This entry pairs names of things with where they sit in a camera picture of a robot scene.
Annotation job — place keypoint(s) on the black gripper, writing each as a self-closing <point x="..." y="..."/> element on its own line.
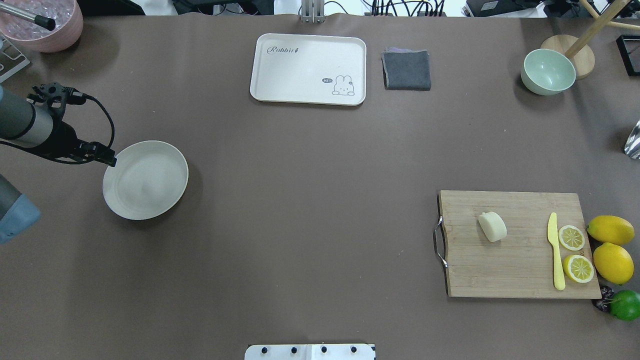
<point x="63" y="136"/>

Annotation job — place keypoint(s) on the round cream plate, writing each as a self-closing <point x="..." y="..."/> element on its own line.
<point x="148" y="179"/>

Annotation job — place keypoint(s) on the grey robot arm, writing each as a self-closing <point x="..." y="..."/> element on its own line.
<point x="35" y="125"/>

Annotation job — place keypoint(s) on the cream rabbit print tray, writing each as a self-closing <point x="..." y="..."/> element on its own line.
<point x="309" y="69"/>

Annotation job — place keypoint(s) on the metal rod black tip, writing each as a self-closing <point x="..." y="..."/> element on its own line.
<point x="37" y="19"/>

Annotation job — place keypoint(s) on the pink bowl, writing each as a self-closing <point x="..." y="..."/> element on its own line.
<point x="68" y="25"/>

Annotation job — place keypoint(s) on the folded grey cloth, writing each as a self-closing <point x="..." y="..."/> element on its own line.
<point x="406" y="69"/>

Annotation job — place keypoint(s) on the wooden cutting board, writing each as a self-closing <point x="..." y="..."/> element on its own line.
<point x="519" y="266"/>

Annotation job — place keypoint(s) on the pale green bowl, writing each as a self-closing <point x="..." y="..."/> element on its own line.
<point x="547" y="72"/>

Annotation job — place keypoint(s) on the yellow plastic knife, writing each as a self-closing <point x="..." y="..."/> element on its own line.
<point x="558" y="277"/>

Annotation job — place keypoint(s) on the upper lemon half slice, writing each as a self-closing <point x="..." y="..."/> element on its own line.
<point x="571" y="238"/>

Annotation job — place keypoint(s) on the lemon half slice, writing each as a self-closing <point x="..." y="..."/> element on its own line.
<point x="578" y="268"/>
<point x="571" y="238"/>

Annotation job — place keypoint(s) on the wooden stand with base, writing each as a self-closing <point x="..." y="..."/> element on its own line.
<point x="577" y="50"/>

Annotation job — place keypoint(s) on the lower lemon half slice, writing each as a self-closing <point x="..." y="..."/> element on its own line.
<point x="578" y="268"/>

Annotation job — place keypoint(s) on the upper whole yellow lemon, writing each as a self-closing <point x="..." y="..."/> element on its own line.
<point x="611" y="229"/>

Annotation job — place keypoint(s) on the whole yellow lemon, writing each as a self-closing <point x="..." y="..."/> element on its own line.
<point x="613" y="263"/>
<point x="611" y="229"/>

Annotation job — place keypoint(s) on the dark purple grapes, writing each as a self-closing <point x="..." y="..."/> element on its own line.
<point x="604" y="302"/>

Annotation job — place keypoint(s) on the lower whole yellow lemon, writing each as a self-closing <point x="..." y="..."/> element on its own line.
<point x="613" y="263"/>

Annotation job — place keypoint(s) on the shiny metal object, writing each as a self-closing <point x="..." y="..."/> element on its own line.
<point x="631" y="147"/>

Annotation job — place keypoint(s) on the black framed box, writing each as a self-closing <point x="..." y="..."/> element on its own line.
<point x="629" y="49"/>

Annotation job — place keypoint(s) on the green lime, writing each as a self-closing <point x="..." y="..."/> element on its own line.
<point x="625" y="305"/>

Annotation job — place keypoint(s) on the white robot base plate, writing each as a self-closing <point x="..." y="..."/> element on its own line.
<point x="319" y="351"/>

